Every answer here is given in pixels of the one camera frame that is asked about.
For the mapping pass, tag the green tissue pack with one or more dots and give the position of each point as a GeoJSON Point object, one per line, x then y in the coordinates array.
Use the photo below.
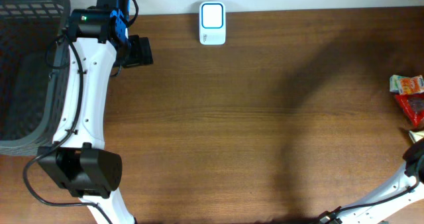
{"type": "Point", "coordinates": [395, 84]}

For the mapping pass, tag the red snack bag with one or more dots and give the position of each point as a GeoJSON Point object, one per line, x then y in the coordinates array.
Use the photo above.
{"type": "Point", "coordinates": [412, 106]}

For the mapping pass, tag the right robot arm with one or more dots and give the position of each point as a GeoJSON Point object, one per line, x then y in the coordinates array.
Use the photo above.
{"type": "Point", "coordinates": [402, 189]}

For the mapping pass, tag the orange Kleenex tissue pack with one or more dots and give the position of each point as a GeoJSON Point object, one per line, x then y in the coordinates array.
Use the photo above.
{"type": "Point", "coordinates": [409, 86]}

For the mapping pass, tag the grey plastic shopping basket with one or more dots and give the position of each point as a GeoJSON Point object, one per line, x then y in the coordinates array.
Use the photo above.
{"type": "Point", "coordinates": [34, 74]}

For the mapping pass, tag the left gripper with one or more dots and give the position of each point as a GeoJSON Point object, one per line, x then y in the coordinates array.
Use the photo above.
{"type": "Point", "coordinates": [142, 52]}

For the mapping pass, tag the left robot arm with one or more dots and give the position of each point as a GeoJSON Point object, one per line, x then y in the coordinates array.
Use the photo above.
{"type": "Point", "coordinates": [99, 44]}

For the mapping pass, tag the white barcode scanner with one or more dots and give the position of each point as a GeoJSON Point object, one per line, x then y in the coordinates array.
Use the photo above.
{"type": "Point", "coordinates": [212, 23]}

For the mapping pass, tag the yellow wet wipes pack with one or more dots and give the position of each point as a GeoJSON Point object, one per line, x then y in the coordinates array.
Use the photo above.
{"type": "Point", "coordinates": [416, 136]}

